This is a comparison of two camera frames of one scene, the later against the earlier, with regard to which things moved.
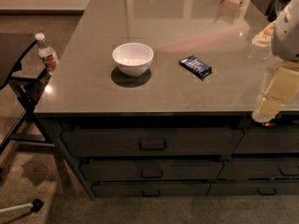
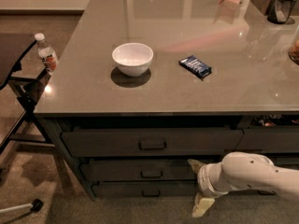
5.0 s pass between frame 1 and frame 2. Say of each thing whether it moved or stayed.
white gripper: moved
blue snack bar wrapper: stayed
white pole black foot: stayed
